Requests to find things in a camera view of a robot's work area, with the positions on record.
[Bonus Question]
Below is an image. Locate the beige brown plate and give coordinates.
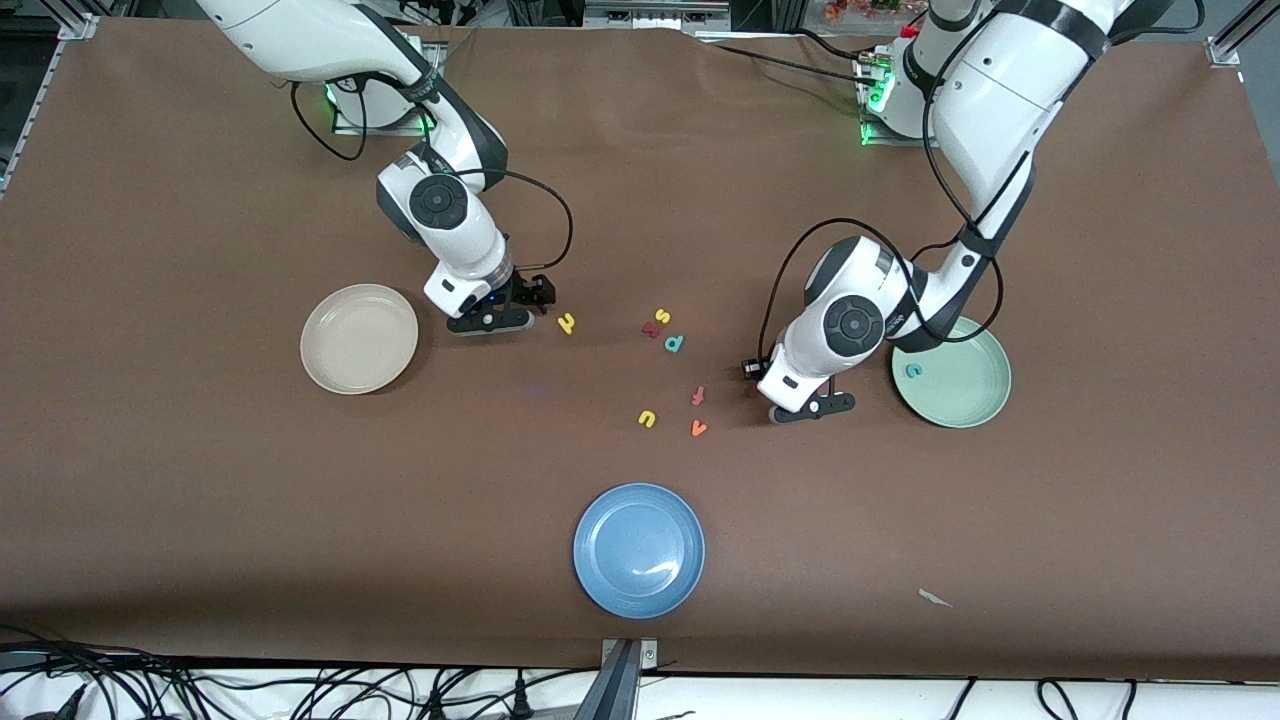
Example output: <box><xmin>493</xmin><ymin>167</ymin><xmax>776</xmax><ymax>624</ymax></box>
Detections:
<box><xmin>299</xmin><ymin>283</ymin><xmax>420</xmax><ymax>396</ymax></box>

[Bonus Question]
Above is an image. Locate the pale green plate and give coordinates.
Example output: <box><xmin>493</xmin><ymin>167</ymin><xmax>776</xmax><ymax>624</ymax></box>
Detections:
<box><xmin>890</xmin><ymin>318</ymin><xmax>1013</xmax><ymax>430</ymax></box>

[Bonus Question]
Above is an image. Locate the blue plate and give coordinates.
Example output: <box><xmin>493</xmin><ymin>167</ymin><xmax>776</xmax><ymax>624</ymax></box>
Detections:
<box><xmin>572</xmin><ymin>482</ymin><xmax>707</xmax><ymax>620</ymax></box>

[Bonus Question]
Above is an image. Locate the brown paper table cover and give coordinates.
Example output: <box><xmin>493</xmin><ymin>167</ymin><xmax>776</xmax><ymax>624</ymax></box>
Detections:
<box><xmin>0</xmin><ymin>15</ymin><xmax>1280</xmax><ymax>683</ymax></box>

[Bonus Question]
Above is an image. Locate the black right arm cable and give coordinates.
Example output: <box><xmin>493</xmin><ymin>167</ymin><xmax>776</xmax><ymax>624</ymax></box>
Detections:
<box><xmin>290</xmin><ymin>80</ymin><xmax>575</xmax><ymax>276</ymax></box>

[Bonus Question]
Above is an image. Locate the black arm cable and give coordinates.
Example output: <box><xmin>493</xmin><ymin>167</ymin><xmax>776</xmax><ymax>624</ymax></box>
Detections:
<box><xmin>290</xmin><ymin>80</ymin><xmax>575</xmax><ymax>276</ymax></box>
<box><xmin>757</xmin><ymin>0</ymin><xmax>1201</xmax><ymax>366</ymax></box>

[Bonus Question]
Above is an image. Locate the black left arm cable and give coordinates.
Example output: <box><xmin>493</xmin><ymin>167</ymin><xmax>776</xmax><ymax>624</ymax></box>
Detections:
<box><xmin>757</xmin><ymin>0</ymin><xmax>1201</xmax><ymax>366</ymax></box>

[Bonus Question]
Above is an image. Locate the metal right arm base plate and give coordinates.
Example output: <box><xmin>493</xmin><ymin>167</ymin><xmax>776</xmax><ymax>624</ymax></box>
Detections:
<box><xmin>331</xmin><ymin>85</ymin><xmax>442</xmax><ymax>137</ymax></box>

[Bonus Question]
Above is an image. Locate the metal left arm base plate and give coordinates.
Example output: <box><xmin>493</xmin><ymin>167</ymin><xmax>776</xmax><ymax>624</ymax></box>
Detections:
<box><xmin>857</xmin><ymin>50</ymin><xmax>967</xmax><ymax>150</ymax></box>

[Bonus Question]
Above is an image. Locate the black base supply cable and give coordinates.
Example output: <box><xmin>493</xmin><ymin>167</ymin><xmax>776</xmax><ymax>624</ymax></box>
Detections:
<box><xmin>770</xmin><ymin>28</ymin><xmax>881</xmax><ymax>63</ymax></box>
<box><xmin>697</xmin><ymin>42</ymin><xmax>881</xmax><ymax>89</ymax></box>

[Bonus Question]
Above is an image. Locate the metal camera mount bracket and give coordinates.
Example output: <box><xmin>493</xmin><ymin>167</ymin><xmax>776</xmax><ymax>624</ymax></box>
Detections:
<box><xmin>585</xmin><ymin>637</ymin><xmax>660</xmax><ymax>720</ymax></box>

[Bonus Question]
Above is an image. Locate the aluminium frame profile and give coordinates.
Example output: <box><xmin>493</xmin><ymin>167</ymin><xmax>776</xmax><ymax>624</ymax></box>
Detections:
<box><xmin>1205</xmin><ymin>0</ymin><xmax>1280</xmax><ymax>69</ymax></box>
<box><xmin>0</xmin><ymin>0</ymin><xmax>101</xmax><ymax>196</ymax></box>

